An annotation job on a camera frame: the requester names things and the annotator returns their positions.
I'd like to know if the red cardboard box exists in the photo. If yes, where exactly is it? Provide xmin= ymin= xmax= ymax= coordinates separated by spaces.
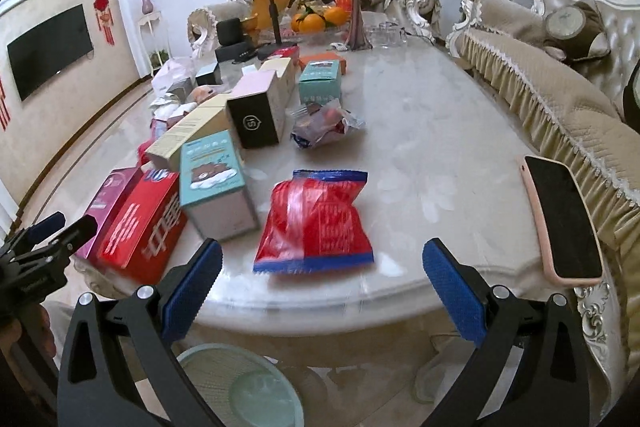
xmin=98 ymin=169 xmax=186 ymax=285

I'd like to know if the teal bear box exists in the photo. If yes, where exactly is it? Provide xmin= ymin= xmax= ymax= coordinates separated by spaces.
xmin=179 ymin=130 xmax=258 ymax=242

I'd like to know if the red blue snack bag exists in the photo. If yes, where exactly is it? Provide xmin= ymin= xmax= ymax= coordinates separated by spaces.
xmin=253 ymin=169 xmax=374 ymax=275

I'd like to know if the brown orange snack bag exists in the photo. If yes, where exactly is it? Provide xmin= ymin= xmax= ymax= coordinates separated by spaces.
xmin=290 ymin=98 xmax=364 ymax=150

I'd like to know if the green mesh trash basket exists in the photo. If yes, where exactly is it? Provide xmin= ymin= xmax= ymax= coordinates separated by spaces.
xmin=178 ymin=343 xmax=305 ymax=427

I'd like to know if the left hand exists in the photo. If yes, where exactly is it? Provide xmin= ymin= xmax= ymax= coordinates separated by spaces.
xmin=0 ymin=305 xmax=56 ymax=359

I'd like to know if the pink cased smartphone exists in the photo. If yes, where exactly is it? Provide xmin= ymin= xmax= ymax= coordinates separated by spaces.
xmin=520 ymin=155 xmax=603 ymax=287

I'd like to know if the long yellow box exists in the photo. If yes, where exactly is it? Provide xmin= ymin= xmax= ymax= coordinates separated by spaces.
xmin=145 ymin=94 xmax=233 ymax=172

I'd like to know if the white plastic bag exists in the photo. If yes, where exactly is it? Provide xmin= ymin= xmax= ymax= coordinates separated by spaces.
xmin=151 ymin=56 xmax=198 ymax=106

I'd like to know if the white side stand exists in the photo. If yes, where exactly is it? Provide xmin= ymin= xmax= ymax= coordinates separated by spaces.
xmin=138 ymin=11 xmax=171 ymax=76

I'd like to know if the black grey box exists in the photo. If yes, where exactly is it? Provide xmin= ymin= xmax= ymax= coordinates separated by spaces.
xmin=195 ymin=62 xmax=222 ymax=86

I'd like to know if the black pink box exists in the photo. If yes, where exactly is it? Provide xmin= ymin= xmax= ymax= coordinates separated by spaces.
xmin=228 ymin=69 xmax=285 ymax=150

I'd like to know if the pink vase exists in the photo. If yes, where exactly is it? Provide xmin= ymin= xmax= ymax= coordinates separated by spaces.
xmin=141 ymin=0 xmax=154 ymax=15

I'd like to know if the black speaker box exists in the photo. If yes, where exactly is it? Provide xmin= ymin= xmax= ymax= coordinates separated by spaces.
xmin=215 ymin=17 xmax=255 ymax=63

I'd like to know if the beige small box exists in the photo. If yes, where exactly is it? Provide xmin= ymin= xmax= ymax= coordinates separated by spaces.
xmin=260 ymin=56 xmax=296 ymax=106

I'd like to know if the small red box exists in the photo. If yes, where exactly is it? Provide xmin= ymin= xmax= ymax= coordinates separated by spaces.
xmin=268 ymin=44 xmax=300 ymax=65

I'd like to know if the orange flat box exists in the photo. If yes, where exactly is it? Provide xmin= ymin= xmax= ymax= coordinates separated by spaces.
xmin=298 ymin=52 xmax=347 ymax=75

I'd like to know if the teal square box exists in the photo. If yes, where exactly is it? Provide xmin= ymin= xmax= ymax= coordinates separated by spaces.
xmin=298 ymin=60 xmax=342 ymax=105

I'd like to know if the beige sofa right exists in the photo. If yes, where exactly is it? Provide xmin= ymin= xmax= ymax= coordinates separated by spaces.
xmin=446 ymin=0 xmax=640 ymax=388

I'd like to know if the pile of oranges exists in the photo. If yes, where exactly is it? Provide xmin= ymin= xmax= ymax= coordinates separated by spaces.
xmin=291 ymin=5 xmax=350 ymax=34

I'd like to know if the round sofa cushion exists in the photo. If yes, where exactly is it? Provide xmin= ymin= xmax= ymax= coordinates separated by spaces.
xmin=542 ymin=2 xmax=611 ymax=63

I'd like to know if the black phone tripod stand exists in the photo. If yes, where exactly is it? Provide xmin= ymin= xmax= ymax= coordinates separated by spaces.
xmin=256 ymin=0 xmax=290 ymax=61

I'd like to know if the glass ashtray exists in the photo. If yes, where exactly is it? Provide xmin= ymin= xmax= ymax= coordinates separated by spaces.
xmin=367 ymin=20 xmax=407 ymax=49

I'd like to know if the wall television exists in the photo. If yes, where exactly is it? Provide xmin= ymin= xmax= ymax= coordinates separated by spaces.
xmin=8 ymin=4 xmax=93 ymax=101

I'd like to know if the red knot wall ornament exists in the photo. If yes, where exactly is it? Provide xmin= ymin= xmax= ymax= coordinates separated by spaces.
xmin=93 ymin=0 xmax=115 ymax=46

